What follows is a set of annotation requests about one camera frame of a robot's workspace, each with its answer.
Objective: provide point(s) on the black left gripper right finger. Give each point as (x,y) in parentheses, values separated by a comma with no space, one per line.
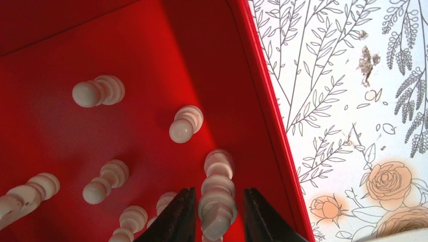
(262,223)

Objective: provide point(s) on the white chess knight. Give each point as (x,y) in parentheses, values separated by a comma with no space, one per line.
(162,203)
(217,209)

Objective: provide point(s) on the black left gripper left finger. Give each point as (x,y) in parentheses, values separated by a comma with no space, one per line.
(177,222)

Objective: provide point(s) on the white chess piece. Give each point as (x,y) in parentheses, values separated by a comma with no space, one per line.
(24,199)
(132,220)
(103,90)
(187,121)
(112,175)

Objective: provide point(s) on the floral patterned tablecloth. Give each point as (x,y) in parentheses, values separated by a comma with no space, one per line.
(350,79)

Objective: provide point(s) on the red plastic tray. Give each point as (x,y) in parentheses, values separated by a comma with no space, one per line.
(168,54)

